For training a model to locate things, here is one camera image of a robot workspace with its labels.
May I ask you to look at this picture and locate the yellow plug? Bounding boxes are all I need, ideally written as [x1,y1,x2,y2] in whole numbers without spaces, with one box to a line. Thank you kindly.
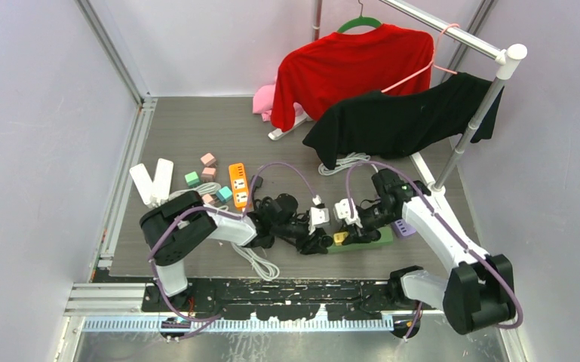
[333,232,349,247]

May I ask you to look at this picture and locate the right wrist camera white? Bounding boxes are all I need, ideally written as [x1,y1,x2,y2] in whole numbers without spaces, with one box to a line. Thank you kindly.
[333,198,362,228]

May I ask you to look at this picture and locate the red t-shirt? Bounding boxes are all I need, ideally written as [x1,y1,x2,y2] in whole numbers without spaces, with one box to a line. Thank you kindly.
[271,24,434,131]

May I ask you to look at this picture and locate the black power cable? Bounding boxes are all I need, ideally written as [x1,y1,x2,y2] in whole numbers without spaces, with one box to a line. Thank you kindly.
[247,174,271,221]

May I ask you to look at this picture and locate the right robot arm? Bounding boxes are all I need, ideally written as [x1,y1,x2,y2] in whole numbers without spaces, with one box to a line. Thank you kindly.
[334,166,523,335]

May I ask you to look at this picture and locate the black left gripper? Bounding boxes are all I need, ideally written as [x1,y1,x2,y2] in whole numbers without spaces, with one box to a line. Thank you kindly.
[271,214,327,253]

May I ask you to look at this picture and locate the pink cloth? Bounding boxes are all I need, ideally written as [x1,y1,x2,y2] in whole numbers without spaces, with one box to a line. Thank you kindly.
[252,79,277,122]

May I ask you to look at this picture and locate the metal clothes rack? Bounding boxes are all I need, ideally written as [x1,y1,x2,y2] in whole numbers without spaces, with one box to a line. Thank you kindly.
[268,1,527,190]

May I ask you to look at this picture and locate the pink plug purple strip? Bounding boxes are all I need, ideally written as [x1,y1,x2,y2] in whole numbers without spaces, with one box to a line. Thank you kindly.
[200,152,217,168]

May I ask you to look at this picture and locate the large white power strip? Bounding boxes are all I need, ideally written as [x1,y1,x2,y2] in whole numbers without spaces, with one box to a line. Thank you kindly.
[151,158,173,207]

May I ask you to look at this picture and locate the purple power strip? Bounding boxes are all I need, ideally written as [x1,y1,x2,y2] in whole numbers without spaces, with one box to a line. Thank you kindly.
[391,219,416,238]

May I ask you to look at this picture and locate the purple strip white cable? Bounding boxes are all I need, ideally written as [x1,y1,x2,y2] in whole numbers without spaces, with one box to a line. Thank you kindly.
[317,152,379,177]

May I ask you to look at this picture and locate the green hanger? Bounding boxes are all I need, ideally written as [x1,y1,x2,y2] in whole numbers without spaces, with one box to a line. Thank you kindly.
[337,0,382,33]

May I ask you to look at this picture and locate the pink hanger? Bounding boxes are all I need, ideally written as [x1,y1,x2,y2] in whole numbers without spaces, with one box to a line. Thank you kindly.
[381,23,461,94]

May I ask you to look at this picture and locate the green power strip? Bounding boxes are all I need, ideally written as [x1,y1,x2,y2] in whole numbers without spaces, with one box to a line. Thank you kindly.
[327,226,394,253]

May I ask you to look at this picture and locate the small strip grey cable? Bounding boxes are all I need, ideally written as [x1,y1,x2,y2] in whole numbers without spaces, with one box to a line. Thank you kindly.
[168,182,222,201]

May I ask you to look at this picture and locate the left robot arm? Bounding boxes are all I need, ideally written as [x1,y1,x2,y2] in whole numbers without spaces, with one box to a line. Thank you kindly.
[140,192,334,311]

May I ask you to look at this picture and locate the orange strip grey cable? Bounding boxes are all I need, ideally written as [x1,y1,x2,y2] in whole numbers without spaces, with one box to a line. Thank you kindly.
[230,242,281,282]

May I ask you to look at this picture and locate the orange power strip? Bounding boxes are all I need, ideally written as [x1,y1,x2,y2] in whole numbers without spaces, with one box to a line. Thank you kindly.
[229,163,249,211]

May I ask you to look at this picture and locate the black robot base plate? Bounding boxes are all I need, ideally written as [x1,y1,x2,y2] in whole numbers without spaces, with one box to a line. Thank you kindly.
[141,278,416,321]

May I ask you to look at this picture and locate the small white power strip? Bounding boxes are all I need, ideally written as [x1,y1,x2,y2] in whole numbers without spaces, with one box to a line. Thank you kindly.
[129,163,155,208]

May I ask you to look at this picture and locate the black t-shirt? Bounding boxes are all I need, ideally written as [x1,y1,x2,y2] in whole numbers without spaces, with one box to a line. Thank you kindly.
[302,72,492,170]

